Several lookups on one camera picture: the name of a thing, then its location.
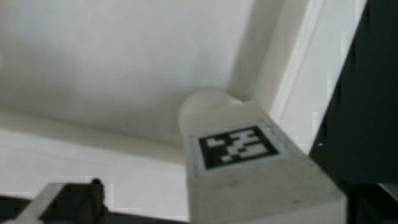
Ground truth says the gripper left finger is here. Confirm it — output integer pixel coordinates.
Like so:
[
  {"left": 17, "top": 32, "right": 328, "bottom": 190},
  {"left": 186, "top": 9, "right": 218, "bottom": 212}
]
[{"left": 16, "top": 178, "right": 108, "bottom": 224}]

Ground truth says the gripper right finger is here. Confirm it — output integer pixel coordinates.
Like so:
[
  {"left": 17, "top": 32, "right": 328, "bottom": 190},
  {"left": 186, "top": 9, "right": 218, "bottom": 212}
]
[{"left": 348, "top": 183, "right": 398, "bottom": 224}]

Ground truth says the white leg with tags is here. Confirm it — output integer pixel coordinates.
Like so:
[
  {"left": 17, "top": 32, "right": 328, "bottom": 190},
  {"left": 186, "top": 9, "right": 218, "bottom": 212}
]
[{"left": 179, "top": 88, "right": 346, "bottom": 224}]

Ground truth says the white square tabletop tray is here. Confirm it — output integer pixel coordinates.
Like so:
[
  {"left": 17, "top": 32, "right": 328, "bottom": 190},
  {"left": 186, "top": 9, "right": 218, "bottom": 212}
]
[{"left": 0, "top": 0, "right": 367, "bottom": 224}]

